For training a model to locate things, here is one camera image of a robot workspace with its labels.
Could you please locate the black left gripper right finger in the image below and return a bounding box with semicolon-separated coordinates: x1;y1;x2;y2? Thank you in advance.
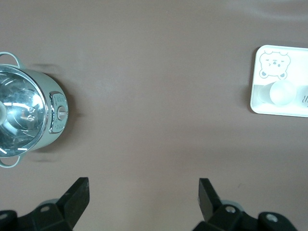
192;178;298;231

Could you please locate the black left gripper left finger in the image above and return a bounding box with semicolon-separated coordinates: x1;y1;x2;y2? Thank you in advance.
0;177;90;231

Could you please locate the white cup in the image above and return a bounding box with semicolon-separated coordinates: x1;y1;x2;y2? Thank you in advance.
258;80;297;106

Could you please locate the glass pot lid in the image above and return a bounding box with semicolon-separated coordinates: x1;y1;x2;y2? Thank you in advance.
0;64;47;157

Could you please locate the pale green electric cooking pot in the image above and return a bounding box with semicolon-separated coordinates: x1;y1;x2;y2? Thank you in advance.
0;51;69;168

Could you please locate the white tray with bear print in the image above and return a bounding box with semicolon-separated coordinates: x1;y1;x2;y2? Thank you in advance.
249;45;308;118

